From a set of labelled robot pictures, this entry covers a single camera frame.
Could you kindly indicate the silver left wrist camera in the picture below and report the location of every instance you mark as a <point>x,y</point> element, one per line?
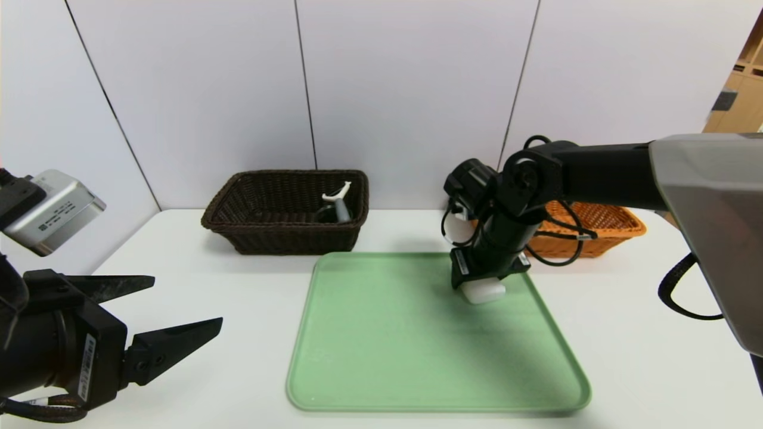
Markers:
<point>56,211</point>

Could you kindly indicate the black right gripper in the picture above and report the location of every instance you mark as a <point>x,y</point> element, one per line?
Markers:
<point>477,269</point>

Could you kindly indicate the white soap bar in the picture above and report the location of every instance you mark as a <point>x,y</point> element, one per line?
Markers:
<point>484,292</point>

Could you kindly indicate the light wooden shelf unit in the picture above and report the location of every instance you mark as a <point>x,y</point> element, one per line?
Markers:
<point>745,89</point>

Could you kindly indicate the light green plastic tray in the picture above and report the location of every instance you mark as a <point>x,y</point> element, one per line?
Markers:
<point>393,357</point>

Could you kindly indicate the dark wall-mounted box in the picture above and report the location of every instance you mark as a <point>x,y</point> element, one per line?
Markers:
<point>723,100</point>

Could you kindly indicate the orange wicker basket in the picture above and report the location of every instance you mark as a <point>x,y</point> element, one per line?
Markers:
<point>608,223</point>

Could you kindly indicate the black and silver right robot arm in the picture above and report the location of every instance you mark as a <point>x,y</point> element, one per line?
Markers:
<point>656,179</point>

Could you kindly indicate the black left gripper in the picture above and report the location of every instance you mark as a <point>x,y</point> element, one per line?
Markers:
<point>95,351</point>

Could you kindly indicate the dark brown wicker basket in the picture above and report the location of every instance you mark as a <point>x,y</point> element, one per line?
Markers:
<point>268,235</point>

